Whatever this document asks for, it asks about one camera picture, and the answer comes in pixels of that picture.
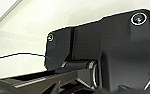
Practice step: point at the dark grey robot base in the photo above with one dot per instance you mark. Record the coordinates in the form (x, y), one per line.
(117, 50)

